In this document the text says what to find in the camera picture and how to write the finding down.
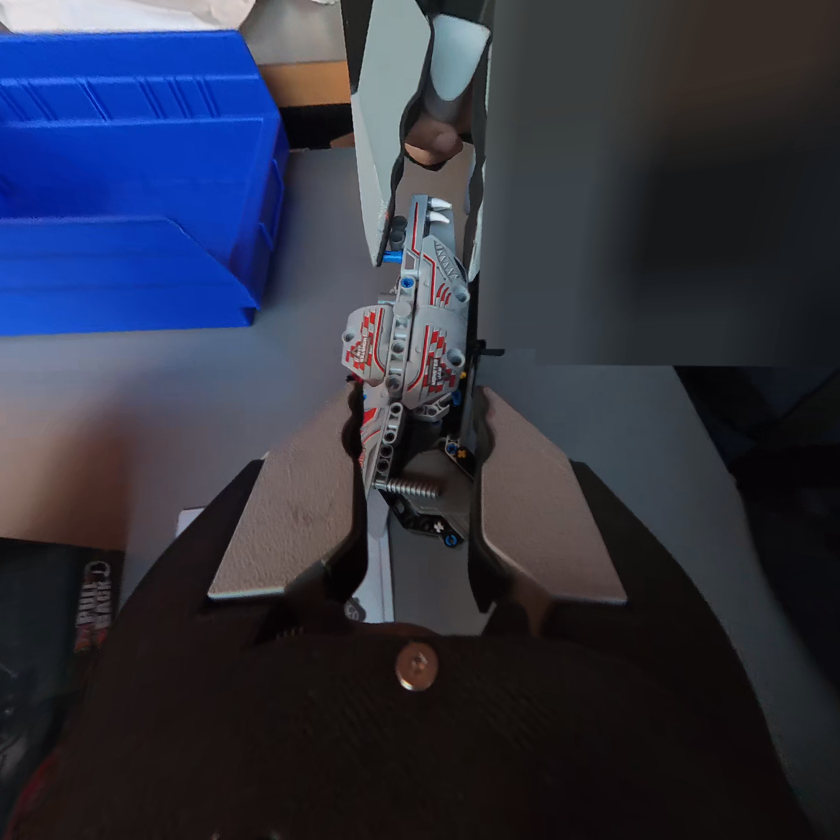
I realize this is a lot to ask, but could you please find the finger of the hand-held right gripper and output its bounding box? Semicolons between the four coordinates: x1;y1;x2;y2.
351;0;435;268
461;26;493;290

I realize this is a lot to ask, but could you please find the grey and red lego model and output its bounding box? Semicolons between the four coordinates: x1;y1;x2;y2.
340;193;476;547

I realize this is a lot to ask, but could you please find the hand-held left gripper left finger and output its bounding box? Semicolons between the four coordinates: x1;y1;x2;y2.
209;386;370;602

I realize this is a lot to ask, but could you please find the person's right hand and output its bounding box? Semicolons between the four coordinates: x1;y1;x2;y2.
402;120;462;170

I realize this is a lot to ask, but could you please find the black lego box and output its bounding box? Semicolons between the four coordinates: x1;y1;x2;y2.
0;537;127;840

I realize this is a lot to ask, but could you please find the brown cardboard box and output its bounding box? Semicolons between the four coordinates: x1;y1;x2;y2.
256;60;353;107

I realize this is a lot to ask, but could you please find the blue plastic bin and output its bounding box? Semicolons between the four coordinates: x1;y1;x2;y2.
0;29;291;337

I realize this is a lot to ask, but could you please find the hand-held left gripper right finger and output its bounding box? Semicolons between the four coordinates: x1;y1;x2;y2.
468;386;628;614

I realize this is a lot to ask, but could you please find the white plastic bag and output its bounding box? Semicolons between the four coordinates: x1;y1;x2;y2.
0;0;258;35

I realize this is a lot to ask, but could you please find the lego instruction booklet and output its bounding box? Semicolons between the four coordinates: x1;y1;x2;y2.
177;505;396;624

